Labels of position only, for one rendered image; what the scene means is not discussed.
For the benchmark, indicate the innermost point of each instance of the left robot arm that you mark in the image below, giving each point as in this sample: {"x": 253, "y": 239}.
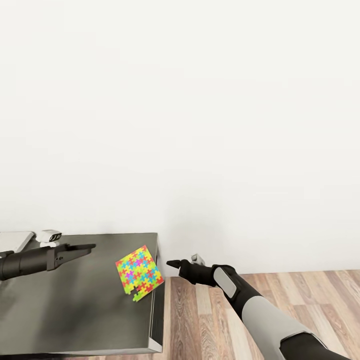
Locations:
{"x": 48, "y": 257}

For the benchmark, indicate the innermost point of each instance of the jigsaw puzzle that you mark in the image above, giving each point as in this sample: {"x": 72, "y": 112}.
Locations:
{"x": 138, "y": 269}

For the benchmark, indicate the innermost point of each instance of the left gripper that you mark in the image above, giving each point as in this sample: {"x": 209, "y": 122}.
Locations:
{"x": 49, "y": 258}

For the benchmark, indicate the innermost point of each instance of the desk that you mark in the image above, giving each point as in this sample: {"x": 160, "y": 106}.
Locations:
{"x": 81, "y": 308}

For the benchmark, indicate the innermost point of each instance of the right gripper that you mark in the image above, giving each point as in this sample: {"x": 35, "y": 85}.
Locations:
{"x": 191, "y": 272}

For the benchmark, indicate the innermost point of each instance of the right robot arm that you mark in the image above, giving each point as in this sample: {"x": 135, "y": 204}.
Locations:
{"x": 277, "y": 335}

